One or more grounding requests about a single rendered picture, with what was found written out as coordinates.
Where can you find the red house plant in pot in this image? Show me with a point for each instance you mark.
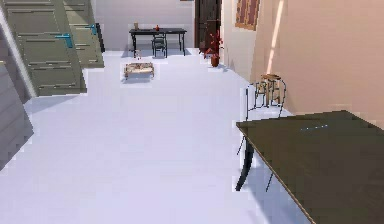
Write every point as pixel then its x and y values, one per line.
pixel 215 50

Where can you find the low wooden table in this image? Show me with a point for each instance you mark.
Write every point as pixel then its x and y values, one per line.
pixel 139 69

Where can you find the dark green chair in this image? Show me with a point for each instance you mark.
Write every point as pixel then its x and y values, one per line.
pixel 159 42

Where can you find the wooden stool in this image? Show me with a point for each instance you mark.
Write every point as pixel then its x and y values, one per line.
pixel 270 87

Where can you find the black desk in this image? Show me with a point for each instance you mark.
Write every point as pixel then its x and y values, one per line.
pixel 156 31

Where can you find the dark brown room door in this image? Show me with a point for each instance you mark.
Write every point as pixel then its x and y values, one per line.
pixel 207 23

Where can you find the small red object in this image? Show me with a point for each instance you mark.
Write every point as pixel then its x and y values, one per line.
pixel 157 28

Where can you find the beige vase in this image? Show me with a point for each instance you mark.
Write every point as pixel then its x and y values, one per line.
pixel 136 26

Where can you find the olive green chest of drawers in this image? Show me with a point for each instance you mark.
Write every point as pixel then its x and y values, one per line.
pixel 46 50
pixel 85 40

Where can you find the dark brown table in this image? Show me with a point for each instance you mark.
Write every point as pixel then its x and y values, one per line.
pixel 330 160

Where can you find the grey cupboard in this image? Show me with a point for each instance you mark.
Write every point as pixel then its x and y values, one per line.
pixel 11 113

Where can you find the framed red wall picture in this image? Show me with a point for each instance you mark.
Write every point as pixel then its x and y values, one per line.
pixel 247 13

